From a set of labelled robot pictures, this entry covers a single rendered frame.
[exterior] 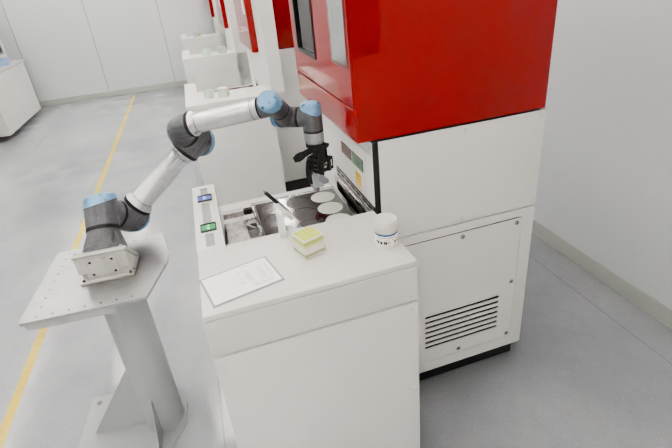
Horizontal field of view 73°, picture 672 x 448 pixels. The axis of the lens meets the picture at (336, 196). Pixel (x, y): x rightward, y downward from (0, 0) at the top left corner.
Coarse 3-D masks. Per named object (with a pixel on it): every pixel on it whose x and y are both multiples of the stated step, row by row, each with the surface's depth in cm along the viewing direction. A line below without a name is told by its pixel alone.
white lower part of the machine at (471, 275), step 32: (480, 224) 182; (512, 224) 187; (416, 256) 178; (448, 256) 183; (480, 256) 189; (512, 256) 194; (448, 288) 190; (480, 288) 196; (512, 288) 202; (448, 320) 198; (480, 320) 206; (512, 320) 211; (448, 352) 207; (480, 352) 214
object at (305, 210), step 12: (312, 192) 196; (264, 204) 190; (288, 204) 188; (300, 204) 188; (312, 204) 186; (264, 216) 181; (300, 216) 178; (312, 216) 177; (324, 216) 176; (264, 228) 172; (276, 228) 171; (288, 228) 171
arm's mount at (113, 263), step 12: (96, 252) 159; (108, 252) 160; (120, 252) 161; (132, 252) 169; (84, 264) 160; (96, 264) 161; (108, 264) 162; (120, 264) 163; (132, 264) 168; (84, 276) 164; (96, 276) 163; (108, 276) 164; (120, 276) 165
